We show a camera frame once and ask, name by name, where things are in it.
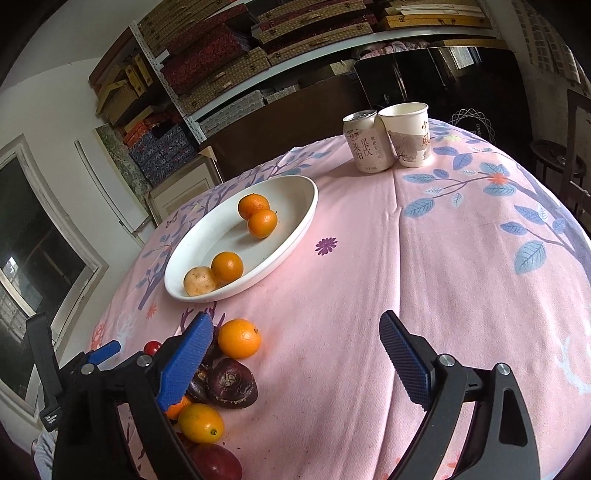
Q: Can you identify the pink cloth bundle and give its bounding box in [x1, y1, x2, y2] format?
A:
[365, 41, 430, 58]

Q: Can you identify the white drink can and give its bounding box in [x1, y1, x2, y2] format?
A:
[342, 109, 392, 174]

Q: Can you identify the dark wooden chair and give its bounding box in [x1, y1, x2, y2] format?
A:
[529, 88, 591, 217]

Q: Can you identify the tan round potato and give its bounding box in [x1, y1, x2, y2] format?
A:
[183, 266, 217, 296]

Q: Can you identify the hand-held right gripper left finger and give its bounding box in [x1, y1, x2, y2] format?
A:
[54, 313, 215, 480]

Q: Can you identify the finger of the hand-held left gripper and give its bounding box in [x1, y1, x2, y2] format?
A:
[25, 313, 63, 432]
[84, 340, 122, 367]

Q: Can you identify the person's left forearm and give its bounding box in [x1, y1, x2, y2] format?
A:
[31, 431, 57, 480]

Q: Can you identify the shelf of patterned boxes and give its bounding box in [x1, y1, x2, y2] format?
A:
[88, 0, 499, 130]

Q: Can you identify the white paper cup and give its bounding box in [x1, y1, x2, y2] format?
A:
[378, 102, 432, 168]

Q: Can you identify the green patterned board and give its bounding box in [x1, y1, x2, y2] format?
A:
[95, 124, 153, 222]

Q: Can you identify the white framed window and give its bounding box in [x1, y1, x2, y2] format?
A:
[0, 134, 109, 416]

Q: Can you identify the black glossy panel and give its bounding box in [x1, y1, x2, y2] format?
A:
[353, 46, 536, 153]

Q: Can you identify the dark brown water chestnut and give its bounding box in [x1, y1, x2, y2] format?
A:
[205, 357, 258, 409]
[186, 364, 212, 405]

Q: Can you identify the dark red plum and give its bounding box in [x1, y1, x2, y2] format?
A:
[187, 443, 243, 480]

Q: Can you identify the dark brown wooden board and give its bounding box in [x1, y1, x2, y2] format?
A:
[198, 76, 370, 183]

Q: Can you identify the white metal shelf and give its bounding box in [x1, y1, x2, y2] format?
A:
[129, 0, 509, 139]

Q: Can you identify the wooden picture frame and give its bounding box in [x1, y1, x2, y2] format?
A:
[145, 154, 222, 227]

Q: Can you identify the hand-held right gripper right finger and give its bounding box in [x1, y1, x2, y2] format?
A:
[379, 310, 541, 480]

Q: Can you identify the stack of blue patterned boxes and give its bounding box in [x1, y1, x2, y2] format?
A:
[122, 117, 199, 176]

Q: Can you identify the yellow-orange mandarin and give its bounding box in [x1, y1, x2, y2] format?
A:
[178, 403, 225, 445]

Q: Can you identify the small orange mandarin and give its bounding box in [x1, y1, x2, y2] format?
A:
[165, 396, 194, 421]

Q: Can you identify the white oval plate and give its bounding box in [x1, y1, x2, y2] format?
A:
[164, 174, 319, 303]

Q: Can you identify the large orange mandarin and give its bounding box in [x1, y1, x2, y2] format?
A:
[217, 318, 262, 360]

